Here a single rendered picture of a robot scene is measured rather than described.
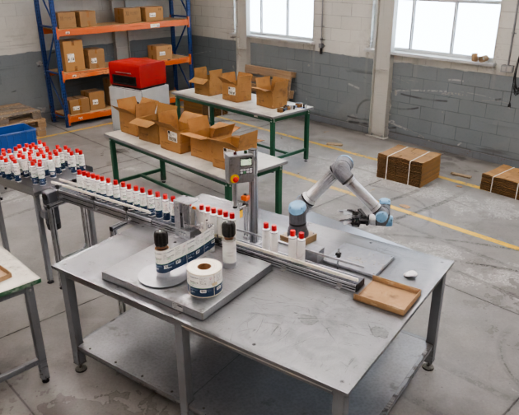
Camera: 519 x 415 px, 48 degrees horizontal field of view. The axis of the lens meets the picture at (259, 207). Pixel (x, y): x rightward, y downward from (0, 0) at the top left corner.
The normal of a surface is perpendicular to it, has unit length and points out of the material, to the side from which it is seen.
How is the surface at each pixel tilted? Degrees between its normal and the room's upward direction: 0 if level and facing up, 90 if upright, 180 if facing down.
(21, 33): 90
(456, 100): 90
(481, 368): 0
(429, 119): 90
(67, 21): 90
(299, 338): 0
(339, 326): 0
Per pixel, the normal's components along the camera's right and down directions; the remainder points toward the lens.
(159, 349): 0.00, -0.92
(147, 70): 0.82, 0.22
